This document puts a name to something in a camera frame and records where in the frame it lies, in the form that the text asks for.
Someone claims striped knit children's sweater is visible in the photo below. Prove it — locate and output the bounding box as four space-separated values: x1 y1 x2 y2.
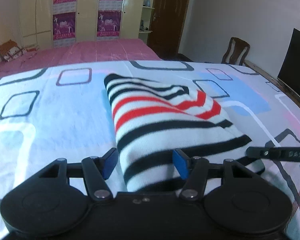
104 74 265 192

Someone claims white patterned bed sheet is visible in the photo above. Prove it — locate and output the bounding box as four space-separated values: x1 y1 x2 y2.
0 61 300 239

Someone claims black television screen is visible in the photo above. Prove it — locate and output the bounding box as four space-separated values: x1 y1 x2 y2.
277 28 300 96

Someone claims dark wooden chair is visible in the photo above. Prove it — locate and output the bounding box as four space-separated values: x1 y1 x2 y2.
222 37 250 66

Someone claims pink bed sheet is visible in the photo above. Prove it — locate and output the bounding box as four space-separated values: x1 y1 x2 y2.
0 39 160 78

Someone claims orange patterned cushion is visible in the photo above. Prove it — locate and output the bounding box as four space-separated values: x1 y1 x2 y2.
0 40 26 62

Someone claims corner shelf unit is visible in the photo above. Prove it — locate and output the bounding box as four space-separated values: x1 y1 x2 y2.
139 0 154 44

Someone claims lower right purple poster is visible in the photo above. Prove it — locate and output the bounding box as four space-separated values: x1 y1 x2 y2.
96 10 121 40

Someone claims lower left purple poster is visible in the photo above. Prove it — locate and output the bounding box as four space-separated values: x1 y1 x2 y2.
52 12 76 48

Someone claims cream wardrobe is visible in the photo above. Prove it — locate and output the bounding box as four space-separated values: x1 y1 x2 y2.
19 0 143 49

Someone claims dark wooden door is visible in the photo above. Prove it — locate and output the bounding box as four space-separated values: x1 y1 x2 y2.
147 0 189 60

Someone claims wooden bed frame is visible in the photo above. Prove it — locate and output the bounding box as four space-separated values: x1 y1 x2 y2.
243 60 300 108

